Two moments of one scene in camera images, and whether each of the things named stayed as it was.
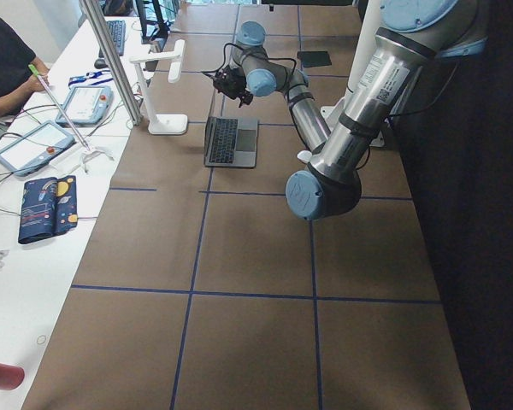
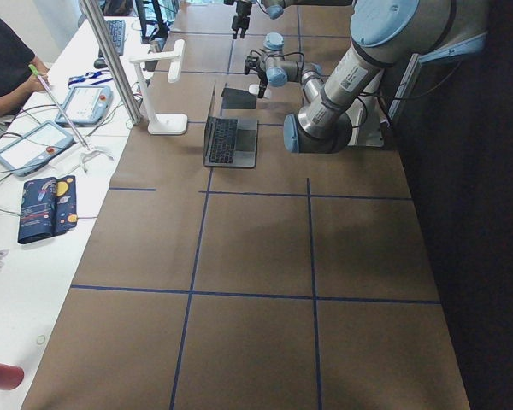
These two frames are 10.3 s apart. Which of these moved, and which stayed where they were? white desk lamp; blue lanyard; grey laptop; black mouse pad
Moved: black mouse pad
Stayed: white desk lamp; blue lanyard; grey laptop
